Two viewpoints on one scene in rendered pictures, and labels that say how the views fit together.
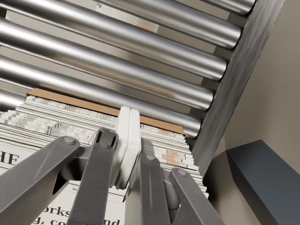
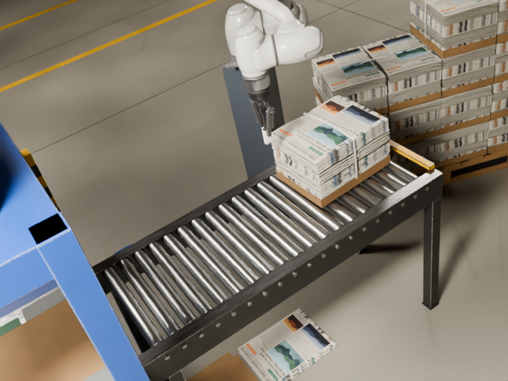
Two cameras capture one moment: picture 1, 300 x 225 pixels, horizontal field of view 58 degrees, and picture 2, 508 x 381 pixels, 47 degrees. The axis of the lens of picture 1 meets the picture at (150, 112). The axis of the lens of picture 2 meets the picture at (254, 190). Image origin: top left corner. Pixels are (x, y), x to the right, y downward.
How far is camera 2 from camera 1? 1.99 m
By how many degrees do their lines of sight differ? 37
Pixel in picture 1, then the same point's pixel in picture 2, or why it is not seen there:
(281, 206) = (266, 153)
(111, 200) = (293, 140)
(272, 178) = not seen: hidden behind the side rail
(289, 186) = (256, 165)
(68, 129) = (303, 171)
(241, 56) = (237, 190)
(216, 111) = (260, 178)
